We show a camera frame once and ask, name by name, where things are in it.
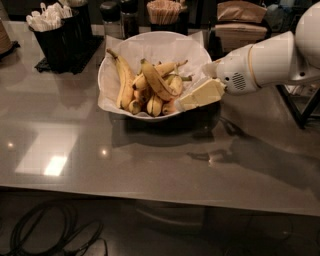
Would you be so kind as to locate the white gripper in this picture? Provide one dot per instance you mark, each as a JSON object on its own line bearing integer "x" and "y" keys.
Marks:
{"x": 233, "y": 74}

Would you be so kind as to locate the spotted yellow banana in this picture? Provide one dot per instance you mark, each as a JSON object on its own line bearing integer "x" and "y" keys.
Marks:
{"x": 157, "y": 83}

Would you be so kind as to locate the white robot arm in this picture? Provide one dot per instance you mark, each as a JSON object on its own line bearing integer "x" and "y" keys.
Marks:
{"x": 290, "y": 58}

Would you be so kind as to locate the yellow banana with long stem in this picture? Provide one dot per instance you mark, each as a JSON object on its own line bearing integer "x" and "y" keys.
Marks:
{"x": 140, "y": 83}

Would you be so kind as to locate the orange-tinted banana front right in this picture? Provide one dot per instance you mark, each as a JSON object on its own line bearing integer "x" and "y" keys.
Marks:
{"x": 169, "y": 107}

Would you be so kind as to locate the white paper bowl liner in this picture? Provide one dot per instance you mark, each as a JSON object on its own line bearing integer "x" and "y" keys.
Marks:
{"x": 146, "y": 50}

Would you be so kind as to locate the small yellow banana front centre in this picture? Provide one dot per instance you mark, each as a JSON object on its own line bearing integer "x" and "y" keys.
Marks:
{"x": 154, "y": 106}

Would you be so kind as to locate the white bowl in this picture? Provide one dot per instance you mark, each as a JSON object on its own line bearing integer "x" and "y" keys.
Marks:
{"x": 156, "y": 43}

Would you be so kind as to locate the small banana stub front left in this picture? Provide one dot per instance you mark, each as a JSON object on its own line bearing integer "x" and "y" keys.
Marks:
{"x": 134, "y": 107}

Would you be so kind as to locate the long yellow banana at left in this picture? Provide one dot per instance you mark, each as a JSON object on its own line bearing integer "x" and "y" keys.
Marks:
{"x": 126, "y": 77}

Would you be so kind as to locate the black napkin dispenser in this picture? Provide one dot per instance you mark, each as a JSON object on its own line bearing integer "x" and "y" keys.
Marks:
{"x": 213, "y": 46}

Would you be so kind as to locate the black stir stick holder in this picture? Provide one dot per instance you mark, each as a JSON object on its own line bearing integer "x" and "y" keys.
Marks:
{"x": 181, "y": 26}

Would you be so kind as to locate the black condiment packet rack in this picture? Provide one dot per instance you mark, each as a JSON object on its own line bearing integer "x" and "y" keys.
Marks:
{"x": 303, "y": 107}

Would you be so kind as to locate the pepper shaker black cap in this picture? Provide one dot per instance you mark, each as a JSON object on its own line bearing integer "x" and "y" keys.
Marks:
{"x": 129, "y": 18}

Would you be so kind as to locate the salt shaker black cap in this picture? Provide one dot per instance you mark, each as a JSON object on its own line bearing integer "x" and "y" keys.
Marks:
{"x": 110, "y": 12}

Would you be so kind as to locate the black cutlery holder bin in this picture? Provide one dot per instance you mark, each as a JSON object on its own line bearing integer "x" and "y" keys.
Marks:
{"x": 55, "y": 37}

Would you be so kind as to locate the white plastic cutlery bunch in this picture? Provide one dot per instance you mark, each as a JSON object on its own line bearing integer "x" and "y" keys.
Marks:
{"x": 49, "y": 17}

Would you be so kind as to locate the brown cup sleeve stack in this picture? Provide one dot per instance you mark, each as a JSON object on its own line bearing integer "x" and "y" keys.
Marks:
{"x": 5, "y": 42}

